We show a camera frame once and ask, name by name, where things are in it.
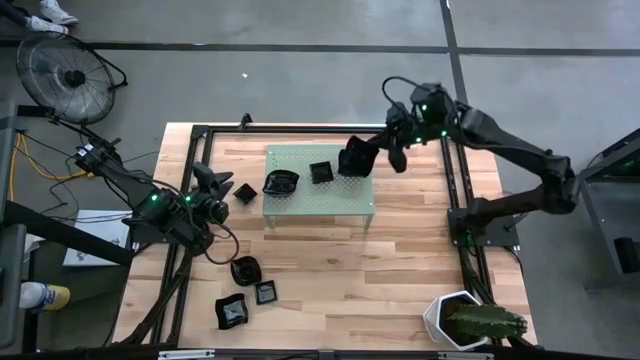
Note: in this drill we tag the green perforated metal shelf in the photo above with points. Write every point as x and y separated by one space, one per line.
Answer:
325 200

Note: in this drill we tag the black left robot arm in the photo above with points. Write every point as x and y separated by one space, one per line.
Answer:
145 202

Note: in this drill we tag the large square black bowl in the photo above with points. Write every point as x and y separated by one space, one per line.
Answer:
356 159

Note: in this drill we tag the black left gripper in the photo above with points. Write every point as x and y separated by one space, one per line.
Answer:
210 195

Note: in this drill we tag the black diagonal beam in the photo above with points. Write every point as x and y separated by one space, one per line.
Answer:
60 235

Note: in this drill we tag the person's white shoe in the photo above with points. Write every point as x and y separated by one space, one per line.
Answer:
57 12
45 25

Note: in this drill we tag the green cactus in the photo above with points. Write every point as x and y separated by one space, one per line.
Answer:
485 322

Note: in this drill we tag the black floor fan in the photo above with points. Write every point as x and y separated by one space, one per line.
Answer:
65 80

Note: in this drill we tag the grey and black cart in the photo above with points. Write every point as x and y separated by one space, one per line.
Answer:
610 210

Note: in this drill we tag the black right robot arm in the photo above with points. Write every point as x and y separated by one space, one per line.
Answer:
510 145

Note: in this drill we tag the black aluminium table frame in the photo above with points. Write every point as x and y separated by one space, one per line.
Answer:
325 129

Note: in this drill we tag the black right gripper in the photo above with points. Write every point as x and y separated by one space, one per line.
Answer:
407 132

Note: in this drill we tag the white and yellow bottle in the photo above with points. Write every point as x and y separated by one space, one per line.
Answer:
45 296

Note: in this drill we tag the wavy square black plate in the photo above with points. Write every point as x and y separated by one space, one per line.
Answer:
231 312

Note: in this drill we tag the white hexagonal plant pot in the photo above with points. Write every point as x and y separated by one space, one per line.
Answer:
435 317

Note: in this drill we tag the oval wavy black plate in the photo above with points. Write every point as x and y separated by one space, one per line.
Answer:
280 184

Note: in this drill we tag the footed square black plate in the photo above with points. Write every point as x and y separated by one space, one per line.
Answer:
265 293
245 194

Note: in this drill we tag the round wavy black bowl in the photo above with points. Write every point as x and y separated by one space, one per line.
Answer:
246 271

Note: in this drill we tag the small deep square black bowl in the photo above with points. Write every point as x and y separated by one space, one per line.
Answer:
321 172

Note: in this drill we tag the black table clamp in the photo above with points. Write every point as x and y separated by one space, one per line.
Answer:
245 120

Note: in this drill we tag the white printed box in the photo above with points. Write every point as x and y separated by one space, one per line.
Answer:
95 245

